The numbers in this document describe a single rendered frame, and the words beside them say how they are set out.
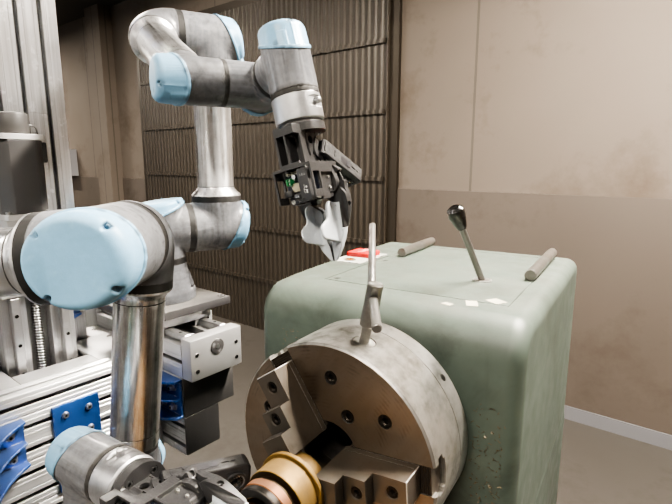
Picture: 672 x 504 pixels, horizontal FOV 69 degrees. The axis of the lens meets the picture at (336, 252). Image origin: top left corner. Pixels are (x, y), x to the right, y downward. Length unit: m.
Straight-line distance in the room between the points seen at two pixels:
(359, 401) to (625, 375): 2.56
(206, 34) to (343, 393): 0.83
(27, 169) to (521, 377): 0.95
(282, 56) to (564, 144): 2.39
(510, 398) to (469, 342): 0.09
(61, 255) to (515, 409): 0.62
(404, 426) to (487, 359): 0.17
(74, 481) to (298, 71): 0.63
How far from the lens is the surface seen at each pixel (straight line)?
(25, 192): 1.12
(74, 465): 0.76
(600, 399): 3.21
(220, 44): 1.20
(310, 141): 0.76
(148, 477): 0.71
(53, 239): 0.62
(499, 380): 0.75
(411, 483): 0.65
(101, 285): 0.61
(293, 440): 0.67
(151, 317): 0.79
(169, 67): 0.81
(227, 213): 1.17
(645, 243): 2.95
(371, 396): 0.65
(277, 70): 0.76
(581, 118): 3.00
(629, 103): 2.96
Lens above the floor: 1.48
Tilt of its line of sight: 10 degrees down
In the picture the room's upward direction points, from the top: straight up
